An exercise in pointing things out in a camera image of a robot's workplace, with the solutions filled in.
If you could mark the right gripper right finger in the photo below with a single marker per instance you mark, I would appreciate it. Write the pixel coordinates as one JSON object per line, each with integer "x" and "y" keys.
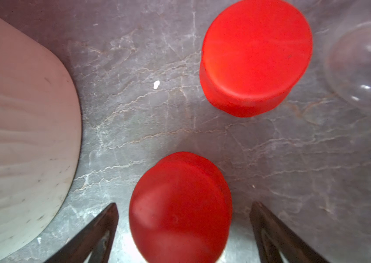
{"x": 274, "y": 239}

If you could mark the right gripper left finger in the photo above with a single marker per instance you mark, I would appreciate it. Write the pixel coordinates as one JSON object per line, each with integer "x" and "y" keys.
{"x": 93, "y": 244}

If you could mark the cream plastic trash bin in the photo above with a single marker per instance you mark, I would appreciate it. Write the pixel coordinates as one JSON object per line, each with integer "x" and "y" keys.
{"x": 40, "y": 137}

